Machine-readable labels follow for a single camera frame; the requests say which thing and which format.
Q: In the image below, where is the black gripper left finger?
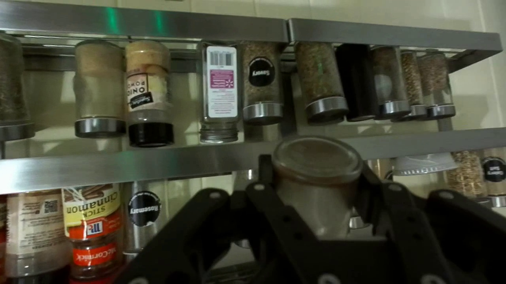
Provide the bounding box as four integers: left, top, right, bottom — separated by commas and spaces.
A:
116, 155, 321, 284

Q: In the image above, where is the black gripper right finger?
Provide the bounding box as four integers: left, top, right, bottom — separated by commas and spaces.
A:
350, 166, 506, 284

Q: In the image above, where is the brown spice glass jar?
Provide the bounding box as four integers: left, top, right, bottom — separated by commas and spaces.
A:
271, 135, 367, 242

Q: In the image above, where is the seed spice glass jar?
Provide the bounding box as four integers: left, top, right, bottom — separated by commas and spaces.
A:
448, 150, 490, 201

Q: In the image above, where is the glass jar round black label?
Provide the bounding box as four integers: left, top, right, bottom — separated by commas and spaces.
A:
479, 149, 506, 210

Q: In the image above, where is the red yellow label jar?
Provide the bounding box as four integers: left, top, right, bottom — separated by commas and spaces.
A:
62, 183, 127, 281

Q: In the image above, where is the white barcode label jar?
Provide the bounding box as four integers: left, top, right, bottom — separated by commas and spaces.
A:
199, 43, 245, 146

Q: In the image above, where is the brown spice steel-lid jar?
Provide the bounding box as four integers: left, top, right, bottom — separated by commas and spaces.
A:
400, 49, 430, 119
369, 46, 413, 119
418, 51, 459, 119

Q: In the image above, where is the herb jar round black label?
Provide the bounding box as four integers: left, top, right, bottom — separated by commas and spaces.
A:
242, 41, 285, 127

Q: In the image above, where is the black-lid labelled spice jar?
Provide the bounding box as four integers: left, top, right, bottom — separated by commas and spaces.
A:
124, 40, 176, 149

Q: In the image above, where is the green herb steel-lid jar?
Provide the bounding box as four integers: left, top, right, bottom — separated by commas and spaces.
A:
294, 41, 350, 125

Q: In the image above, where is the beige spice steel-lid jar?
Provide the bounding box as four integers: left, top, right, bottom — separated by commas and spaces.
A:
73, 38, 128, 141

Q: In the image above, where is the dark spice glass jar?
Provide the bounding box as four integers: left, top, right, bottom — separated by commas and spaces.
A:
0, 30, 37, 142

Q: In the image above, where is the white perforated lid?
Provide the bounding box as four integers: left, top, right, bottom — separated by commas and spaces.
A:
392, 153, 460, 179

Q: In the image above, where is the steel tin round black label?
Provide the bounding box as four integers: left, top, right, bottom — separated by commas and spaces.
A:
124, 180, 166, 254

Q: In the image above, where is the brown bottle paper label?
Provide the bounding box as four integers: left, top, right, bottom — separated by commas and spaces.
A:
3, 190, 73, 281

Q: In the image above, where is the steel wall spice rack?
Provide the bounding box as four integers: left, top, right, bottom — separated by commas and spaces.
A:
0, 0, 506, 198

